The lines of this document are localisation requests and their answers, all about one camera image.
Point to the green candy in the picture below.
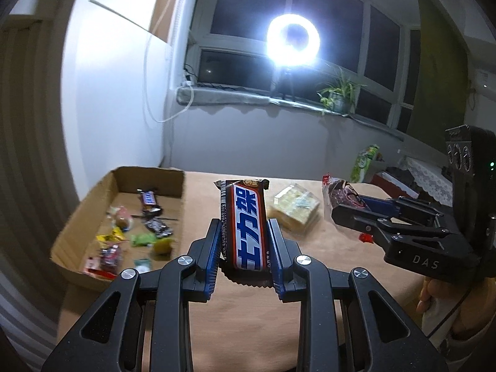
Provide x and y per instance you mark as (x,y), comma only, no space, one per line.
(142,266)

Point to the clear packet of crackers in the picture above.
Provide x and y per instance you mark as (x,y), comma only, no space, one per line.
(294,207)

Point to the red box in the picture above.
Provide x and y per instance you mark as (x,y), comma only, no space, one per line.
(391,182)

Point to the pink label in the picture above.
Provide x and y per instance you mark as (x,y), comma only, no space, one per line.
(91,266)

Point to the green carton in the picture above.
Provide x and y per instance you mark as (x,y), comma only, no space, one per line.
(362,164)

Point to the yellow round candy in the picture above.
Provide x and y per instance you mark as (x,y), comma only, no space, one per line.
(162,245)

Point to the potted spider plant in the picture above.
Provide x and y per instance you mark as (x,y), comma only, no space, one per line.
(341,102)

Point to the long brown chocolate bar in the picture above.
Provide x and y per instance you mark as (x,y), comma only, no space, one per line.
(246,232)

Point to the white wall outlet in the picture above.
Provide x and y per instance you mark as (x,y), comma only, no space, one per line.
(483,80)

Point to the window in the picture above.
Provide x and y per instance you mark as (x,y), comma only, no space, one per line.
(248,11)

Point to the yellow green curtain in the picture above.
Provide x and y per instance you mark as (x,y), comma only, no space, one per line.
(441,66)

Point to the yellow snack packet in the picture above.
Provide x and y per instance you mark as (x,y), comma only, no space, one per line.
(110,237)

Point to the clear packet with red top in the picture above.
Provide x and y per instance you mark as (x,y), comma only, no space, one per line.
(341,192)

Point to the person's right hand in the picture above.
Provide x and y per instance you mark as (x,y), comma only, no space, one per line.
(436,292)

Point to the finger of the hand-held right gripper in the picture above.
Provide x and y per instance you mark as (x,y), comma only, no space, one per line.
(356,219)
(414,211)

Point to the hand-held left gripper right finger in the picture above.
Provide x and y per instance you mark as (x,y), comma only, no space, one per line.
(278,279)

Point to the green snack packet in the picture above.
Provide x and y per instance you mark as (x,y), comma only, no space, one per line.
(141,239)

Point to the grey windowsill cover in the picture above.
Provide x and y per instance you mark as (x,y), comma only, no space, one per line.
(232,97)

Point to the white lace cloth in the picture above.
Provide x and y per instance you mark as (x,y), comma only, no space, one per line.
(426,180)

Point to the cardboard box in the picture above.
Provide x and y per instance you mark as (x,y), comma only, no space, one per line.
(170,186)

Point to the dark red snack packet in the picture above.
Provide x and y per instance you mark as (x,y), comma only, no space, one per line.
(110,257)

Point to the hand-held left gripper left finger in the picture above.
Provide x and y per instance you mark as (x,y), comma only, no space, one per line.
(212,275)

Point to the black tripod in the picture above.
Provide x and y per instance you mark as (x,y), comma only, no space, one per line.
(285,85)

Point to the short brown chocolate bar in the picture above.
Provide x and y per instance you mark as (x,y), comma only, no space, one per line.
(149,199)

